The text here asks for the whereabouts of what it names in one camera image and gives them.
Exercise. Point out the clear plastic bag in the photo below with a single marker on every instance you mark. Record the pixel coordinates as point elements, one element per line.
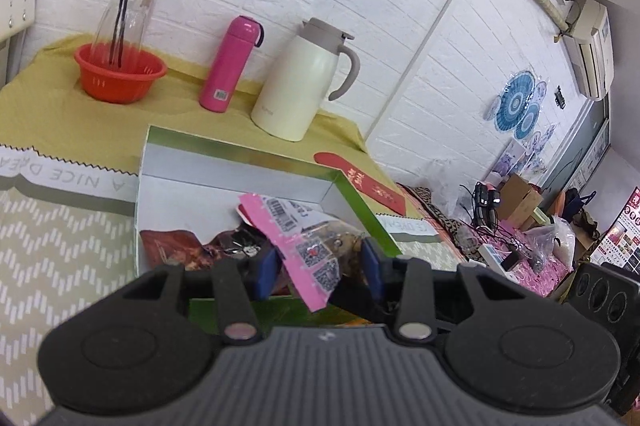
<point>450,186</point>

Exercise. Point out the wall poster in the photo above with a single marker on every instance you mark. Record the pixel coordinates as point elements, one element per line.
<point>622,236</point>

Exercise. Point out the medium blue mandala wall sticker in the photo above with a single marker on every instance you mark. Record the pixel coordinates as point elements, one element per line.
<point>529,120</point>

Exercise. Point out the small blue mandala wall sticker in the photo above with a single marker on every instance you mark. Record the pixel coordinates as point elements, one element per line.
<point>494,108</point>

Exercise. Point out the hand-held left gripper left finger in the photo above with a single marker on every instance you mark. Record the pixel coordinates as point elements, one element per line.
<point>262,271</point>

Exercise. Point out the green cardboard box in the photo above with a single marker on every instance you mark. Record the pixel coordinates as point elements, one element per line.
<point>200,176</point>

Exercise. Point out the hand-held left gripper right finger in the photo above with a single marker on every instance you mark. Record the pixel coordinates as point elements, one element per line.
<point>372,271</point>

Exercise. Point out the white power strip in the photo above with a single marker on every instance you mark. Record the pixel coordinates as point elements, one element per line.
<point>490,253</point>

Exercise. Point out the large blue mandala wall sticker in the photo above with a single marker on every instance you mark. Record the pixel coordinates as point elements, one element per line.
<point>514,101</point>

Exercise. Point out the black wall sign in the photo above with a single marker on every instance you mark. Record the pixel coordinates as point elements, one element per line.
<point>559,98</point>

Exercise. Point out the glass carafe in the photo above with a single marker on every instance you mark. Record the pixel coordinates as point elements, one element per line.
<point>135,20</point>

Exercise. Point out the glossy brown snack packet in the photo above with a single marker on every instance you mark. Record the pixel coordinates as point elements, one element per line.
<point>170,251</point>

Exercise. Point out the wall photo cards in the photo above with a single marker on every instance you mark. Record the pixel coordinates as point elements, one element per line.
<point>505,163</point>

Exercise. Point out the white plastic bag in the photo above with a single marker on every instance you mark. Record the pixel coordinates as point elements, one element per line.
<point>560,241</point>

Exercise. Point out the pink-edged clear snack packet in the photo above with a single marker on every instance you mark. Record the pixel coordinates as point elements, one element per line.
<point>300,256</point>

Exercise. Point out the black straw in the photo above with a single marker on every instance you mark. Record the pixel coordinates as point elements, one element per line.
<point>122,10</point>
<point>127,20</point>

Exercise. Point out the cream thermal jug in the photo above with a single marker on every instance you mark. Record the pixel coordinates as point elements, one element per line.
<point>295,90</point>

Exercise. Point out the pink thermos bottle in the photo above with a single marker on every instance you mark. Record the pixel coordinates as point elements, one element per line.
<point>225,65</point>

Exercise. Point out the yellow cloth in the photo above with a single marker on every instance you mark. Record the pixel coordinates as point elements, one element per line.
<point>50,115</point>

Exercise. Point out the red envelope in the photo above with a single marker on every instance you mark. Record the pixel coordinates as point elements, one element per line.
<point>370,186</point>

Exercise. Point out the chevron patterned tablecloth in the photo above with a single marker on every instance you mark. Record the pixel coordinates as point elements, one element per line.
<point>50,231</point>

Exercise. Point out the pink floral cloth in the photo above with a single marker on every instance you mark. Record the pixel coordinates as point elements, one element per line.
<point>530,276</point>

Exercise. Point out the white air conditioner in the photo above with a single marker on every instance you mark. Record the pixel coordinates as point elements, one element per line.
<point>592,50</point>

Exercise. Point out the black power adapter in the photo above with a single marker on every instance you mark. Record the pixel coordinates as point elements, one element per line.
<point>511,260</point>

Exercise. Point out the red plastic basket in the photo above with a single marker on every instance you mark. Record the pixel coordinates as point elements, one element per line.
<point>120,85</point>

